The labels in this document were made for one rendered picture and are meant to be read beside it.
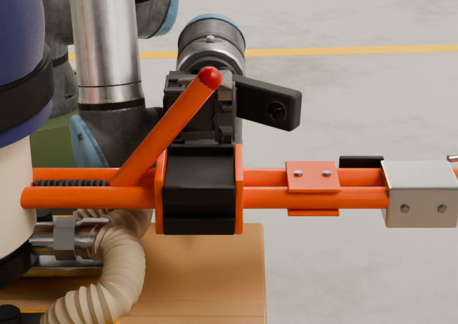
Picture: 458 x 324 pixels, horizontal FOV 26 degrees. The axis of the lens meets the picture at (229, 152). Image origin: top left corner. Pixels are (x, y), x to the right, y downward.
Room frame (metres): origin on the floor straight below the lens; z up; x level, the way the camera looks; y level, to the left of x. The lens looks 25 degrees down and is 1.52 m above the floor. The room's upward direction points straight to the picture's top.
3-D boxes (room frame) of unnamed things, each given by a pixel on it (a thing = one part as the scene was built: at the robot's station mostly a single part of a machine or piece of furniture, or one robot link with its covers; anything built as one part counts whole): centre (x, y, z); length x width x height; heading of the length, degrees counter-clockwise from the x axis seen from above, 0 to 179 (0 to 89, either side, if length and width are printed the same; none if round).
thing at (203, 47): (1.18, 0.02, 1.08); 0.09 x 0.05 x 0.10; 90
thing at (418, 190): (0.87, -0.19, 1.07); 0.07 x 0.07 x 0.04; 0
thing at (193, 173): (0.87, 0.03, 1.08); 0.10 x 0.08 x 0.06; 0
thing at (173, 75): (1.10, 0.03, 1.08); 0.12 x 0.09 x 0.08; 0
